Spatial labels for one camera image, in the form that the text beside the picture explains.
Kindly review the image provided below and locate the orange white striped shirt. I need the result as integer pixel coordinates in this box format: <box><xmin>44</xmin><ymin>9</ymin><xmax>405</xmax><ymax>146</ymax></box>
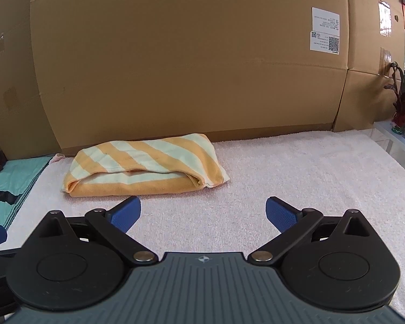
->
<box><xmin>63</xmin><ymin>133</ymin><xmax>230</xmax><ymax>197</ymax></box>

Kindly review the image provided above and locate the pink fleece towel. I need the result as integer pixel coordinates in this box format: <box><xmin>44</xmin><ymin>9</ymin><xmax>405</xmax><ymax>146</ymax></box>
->
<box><xmin>0</xmin><ymin>129</ymin><xmax>405</xmax><ymax>321</ymax></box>

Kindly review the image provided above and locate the left cardboard box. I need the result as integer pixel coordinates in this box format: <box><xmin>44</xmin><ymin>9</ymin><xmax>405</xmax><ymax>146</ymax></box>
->
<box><xmin>0</xmin><ymin>0</ymin><xmax>60</xmax><ymax>160</ymax></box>

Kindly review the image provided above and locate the white side table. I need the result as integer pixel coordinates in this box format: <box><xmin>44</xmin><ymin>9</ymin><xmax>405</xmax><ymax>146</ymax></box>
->
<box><xmin>370</xmin><ymin>121</ymin><xmax>405</xmax><ymax>169</ymax></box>

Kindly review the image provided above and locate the large cardboard box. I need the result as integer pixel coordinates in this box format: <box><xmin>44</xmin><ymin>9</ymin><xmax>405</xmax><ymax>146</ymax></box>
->
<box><xmin>30</xmin><ymin>0</ymin><xmax>348</xmax><ymax>154</ymax></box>

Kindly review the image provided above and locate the red black feather decoration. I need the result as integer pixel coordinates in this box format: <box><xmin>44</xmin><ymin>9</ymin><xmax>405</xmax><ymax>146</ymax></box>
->
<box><xmin>383</xmin><ymin>61</ymin><xmax>405</xmax><ymax>133</ymax></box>

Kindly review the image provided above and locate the white shipping label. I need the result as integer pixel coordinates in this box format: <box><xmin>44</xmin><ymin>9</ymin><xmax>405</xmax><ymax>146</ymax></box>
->
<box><xmin>309</xmin><ymin>7</ymin><xmax>340</xmax><ymax>55</ymax></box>

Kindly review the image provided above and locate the right cardboard box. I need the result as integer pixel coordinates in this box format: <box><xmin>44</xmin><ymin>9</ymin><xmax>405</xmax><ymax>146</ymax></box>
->
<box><xmin>333</xmin><ymin>0</ymin><xmax>405</xmax><ymax>132</ymax></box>

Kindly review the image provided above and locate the teal garment with black strap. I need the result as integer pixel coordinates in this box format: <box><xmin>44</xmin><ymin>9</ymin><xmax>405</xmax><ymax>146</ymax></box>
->
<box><xmin>0</xmin><ymin>155</ymin><xmax>52</xmax><ymax>230</ymax></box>

